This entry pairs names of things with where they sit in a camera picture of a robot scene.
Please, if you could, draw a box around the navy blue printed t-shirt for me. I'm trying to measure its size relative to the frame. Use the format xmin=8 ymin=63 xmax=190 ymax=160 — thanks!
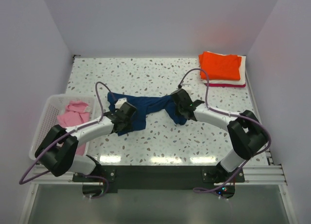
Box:
xmin=107 ymin=92 xmax=187 ymax=136

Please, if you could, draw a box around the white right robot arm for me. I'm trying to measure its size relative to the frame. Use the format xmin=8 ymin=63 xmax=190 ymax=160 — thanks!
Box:
xmin=171 ymin=88 xmax=269 ymax=182

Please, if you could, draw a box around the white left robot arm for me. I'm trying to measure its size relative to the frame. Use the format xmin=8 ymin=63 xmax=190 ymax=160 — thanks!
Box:
xmin=35 ymin=102 xmax=137 ymax=181

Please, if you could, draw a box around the folded magenta t-shirt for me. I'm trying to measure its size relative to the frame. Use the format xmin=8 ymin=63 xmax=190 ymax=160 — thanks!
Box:
xmin=204 ymin=83 xmax=246 ymax=88

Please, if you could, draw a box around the pink t-shirt in basket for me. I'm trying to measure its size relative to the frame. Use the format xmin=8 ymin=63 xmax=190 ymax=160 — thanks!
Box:
xmin=56 ymin=100 xmax=93 ymax=155

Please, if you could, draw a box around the folded orange t-shirt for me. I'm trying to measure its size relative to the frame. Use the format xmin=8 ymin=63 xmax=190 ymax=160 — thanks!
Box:
xmin=198 ymin=52 xmax=242 ymax=81

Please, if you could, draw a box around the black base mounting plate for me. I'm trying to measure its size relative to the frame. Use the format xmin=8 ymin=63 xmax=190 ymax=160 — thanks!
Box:
xmin=72 ymin=166 xmax=245 ymax=195

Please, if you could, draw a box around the folded white t-shirt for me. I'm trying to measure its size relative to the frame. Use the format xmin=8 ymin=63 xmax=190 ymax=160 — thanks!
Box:
xmin=209 ymin=55 xmax=246 ymax=85

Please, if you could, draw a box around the white plastic laundry basket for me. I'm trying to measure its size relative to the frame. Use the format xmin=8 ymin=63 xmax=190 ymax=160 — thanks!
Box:
xmin=29 ymin=94 xmax=96 ymax=160

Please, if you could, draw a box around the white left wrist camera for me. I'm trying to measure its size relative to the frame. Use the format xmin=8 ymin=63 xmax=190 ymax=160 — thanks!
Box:
xmin=115 ymin=98 xmax=127 ymax=109

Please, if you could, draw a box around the aluminium frame rail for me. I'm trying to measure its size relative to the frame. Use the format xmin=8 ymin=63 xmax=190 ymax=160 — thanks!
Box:
xmin=32 ymin=166 xmax=287 ymax=185

